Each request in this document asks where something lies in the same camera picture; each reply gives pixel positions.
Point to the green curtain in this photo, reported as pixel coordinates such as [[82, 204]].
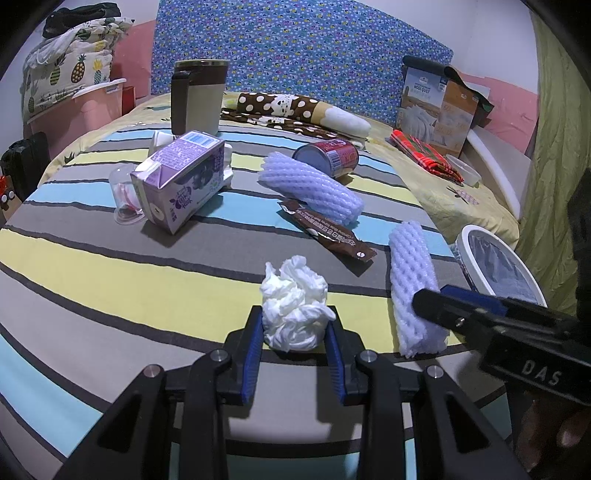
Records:
[[561, 156]]

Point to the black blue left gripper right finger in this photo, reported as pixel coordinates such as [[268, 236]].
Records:
[[341, 348]]

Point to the purple milk carton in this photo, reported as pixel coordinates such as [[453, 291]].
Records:
[[178, 179]]

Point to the striped bed cover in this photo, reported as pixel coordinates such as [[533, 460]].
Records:
[[87, 302]]

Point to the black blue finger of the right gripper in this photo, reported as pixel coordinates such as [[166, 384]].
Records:
[[456, 308]]

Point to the brown snack wrapper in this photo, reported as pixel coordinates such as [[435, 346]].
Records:
[[334, 237]]

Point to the white foam net sleeve near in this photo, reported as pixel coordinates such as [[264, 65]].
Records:
[[412, 270]]

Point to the blue patterned headboard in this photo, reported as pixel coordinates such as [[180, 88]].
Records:
[[342, 52]]

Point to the black bag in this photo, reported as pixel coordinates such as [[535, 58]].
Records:
[[25, 162]]

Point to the quilt packaging box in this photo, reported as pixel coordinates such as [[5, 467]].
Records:
[[438, 107]]

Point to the white foam net sleeve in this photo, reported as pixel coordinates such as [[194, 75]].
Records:
[[412, 270], [302, 182]]

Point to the pink storage box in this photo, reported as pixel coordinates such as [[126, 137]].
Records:
[[89, 109]]

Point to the pineapple print bedding pile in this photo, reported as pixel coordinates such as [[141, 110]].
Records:
[[58, 68]]

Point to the red drink can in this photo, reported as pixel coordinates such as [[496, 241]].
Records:
[[335, 157]]

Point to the white tissue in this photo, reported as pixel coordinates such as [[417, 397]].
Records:
[[295, 310]]

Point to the clear plastic container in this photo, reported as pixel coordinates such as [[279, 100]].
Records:
[[470, 176]]

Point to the clear plastic cup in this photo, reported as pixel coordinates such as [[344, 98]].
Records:
[[127, 206]]

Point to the white foam net sleeve far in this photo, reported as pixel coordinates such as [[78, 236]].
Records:
[[302, 182]]

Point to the black clothing on pile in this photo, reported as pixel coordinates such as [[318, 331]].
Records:
[[63, 19]]

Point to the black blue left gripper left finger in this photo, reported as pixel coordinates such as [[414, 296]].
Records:
[[245, 348]]

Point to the red toy car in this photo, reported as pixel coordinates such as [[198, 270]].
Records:
[[7, 193]]

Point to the red plaid folded cloth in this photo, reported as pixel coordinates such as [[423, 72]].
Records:
[[426, 156]]

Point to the brown polka dot pillow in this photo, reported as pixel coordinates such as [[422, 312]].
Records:
[[298, 114]]

